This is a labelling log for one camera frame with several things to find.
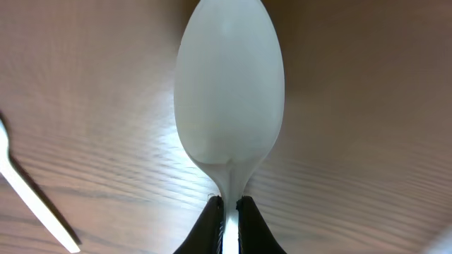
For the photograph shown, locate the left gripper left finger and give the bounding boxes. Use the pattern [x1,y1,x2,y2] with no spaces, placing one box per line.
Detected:
[174,195,224,254]

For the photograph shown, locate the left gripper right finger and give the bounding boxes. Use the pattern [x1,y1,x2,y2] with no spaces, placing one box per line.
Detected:
[237,196,286,254]

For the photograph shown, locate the white spoon crossing handle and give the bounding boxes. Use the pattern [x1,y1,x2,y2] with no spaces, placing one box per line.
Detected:
[174,0,285,253]

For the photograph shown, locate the clear plastic basket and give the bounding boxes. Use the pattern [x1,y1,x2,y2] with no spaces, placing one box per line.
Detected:
[422,226,452,254]

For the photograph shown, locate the white utensil handle far left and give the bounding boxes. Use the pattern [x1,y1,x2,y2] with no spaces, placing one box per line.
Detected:
[1,121,81,253]

